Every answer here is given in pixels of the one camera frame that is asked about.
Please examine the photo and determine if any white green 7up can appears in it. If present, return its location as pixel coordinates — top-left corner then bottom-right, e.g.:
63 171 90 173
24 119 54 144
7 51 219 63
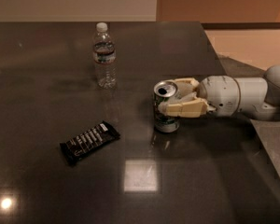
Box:
153 80 181 133

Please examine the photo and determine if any black snack bar wrapper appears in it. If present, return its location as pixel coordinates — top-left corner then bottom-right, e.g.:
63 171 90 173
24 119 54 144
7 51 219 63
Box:
60 121 120 165

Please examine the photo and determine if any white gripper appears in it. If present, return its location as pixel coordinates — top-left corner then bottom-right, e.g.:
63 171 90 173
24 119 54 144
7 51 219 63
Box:
158 76 240 118

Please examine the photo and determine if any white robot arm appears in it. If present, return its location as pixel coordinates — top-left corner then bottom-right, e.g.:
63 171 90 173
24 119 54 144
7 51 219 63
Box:
157 65 280 121

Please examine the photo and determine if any clear plastic water bottle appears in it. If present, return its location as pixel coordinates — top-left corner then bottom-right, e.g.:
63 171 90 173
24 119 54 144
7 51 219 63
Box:
92 22 117 89

